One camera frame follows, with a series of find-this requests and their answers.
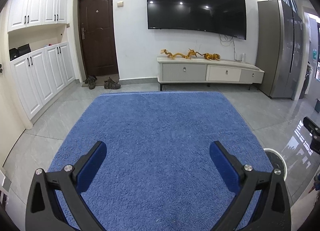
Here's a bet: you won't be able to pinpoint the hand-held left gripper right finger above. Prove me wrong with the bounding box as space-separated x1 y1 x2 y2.
209 141 292 231

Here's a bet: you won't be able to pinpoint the golden dragon ornament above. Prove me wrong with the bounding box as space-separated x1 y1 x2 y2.
160 48 203 60

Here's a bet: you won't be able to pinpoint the grey washing machine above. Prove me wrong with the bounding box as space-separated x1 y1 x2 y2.
301 62 313 99

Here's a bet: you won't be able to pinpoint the black wall television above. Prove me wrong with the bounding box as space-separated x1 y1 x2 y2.
146 0 247 40

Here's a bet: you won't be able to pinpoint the golden tiger ornament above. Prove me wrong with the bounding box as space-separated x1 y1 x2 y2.
203 53 222 61

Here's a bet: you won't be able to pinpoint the grey refrigerator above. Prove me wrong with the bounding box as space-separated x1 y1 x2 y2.
255 0 310 100

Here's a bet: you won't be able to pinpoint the blue shaggy rug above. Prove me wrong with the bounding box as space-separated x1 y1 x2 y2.
47 91 274 231

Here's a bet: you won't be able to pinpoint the dark brown entrance door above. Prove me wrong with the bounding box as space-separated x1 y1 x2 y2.
77 0 119 77

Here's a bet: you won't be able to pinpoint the white television cabinet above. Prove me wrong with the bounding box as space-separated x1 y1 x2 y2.
157 56 265 91

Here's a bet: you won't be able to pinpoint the white lower cabinets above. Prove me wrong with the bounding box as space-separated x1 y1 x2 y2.
9 41 75 121

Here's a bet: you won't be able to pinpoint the pair of brown shoes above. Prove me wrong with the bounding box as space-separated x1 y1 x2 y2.
84 75 98 89
104 77 121 89

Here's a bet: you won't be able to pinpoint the white upper wall cabinets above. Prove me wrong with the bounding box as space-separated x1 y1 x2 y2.
7 0 69 33

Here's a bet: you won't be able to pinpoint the black box on cupboard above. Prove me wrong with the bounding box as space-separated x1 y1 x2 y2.
17 43 31 56

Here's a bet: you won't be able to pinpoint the hanging television cables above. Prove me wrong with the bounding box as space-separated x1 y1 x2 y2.
219 34 237 60

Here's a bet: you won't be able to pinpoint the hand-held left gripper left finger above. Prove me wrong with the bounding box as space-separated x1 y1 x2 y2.
25 141 107 231

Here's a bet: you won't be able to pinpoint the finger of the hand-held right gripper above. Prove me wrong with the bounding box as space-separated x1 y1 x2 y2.
303 117 320 134

